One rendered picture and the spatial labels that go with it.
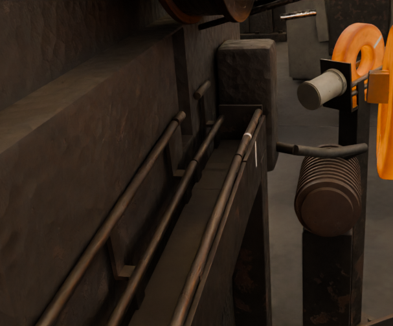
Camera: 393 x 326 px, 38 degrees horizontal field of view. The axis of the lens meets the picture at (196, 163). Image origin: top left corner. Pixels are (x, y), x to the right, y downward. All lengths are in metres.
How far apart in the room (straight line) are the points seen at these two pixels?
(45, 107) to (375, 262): 1.47
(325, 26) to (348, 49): 2.30
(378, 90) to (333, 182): 0.54
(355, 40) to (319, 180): 0.31
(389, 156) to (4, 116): 0.34
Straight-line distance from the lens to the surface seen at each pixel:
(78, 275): 0.51
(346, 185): 1.12
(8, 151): 0.43
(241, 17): 0.76
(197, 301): 0.54
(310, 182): 1.13
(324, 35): 3.53
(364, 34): 1.26
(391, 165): 0.55
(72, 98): 0.52
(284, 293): 1.70
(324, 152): 1.13
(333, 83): 1.19
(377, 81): 0.58
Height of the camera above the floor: 1.01
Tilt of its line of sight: 23 degrees down
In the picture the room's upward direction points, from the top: 5 degrees counter-clockwise
